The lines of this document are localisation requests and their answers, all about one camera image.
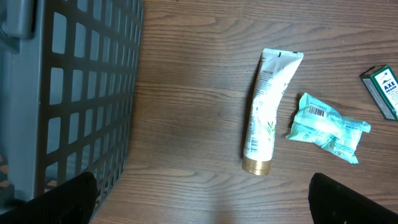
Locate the grey plastic shopping basket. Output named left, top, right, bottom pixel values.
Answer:
left=1, top=0, right=144, bottom=213

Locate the white tube with gold cap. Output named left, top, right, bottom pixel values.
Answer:
left=242, top=49, right=303, bottom=175

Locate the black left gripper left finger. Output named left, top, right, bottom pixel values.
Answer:
left=1, top=172, right=98, bottom=224

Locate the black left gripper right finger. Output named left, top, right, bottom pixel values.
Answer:
left=308, top=173, right=397, bottom=224

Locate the teal packet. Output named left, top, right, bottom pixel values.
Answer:
left=286, top=93, right=371, bottom=164

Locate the green axe brand box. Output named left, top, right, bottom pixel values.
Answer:
left=359, top=65, right=397, bottom=121

